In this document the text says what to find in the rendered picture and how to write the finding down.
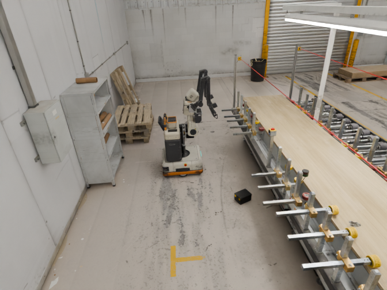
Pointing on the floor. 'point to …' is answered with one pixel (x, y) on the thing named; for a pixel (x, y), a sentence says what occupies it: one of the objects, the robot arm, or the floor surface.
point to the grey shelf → (108, 156)
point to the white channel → (333, 31)
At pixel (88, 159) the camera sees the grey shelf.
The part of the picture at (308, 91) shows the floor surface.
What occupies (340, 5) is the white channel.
